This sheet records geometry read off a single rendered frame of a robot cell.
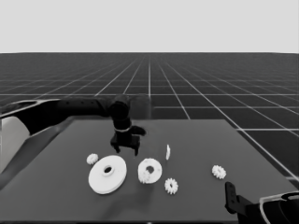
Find small white toothed gear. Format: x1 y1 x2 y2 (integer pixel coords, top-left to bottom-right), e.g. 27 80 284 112
86 152 99 166
164 177 179 196
211 164 227 180
137 169 151 185

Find large thick white disc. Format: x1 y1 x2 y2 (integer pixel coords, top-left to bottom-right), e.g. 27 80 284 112
88 154 128 195

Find white round gear carrier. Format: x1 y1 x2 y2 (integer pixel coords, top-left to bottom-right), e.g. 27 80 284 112
137 157 164 185

